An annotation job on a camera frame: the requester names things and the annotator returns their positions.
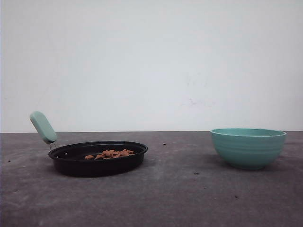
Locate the brown beef cubes pile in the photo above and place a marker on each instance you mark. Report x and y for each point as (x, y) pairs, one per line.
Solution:
(109, 154)

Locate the teal ceramic bowl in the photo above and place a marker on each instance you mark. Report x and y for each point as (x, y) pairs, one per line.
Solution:
(248, 148)

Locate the black frying pan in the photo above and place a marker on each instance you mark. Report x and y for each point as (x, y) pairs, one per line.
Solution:
(69, 159)

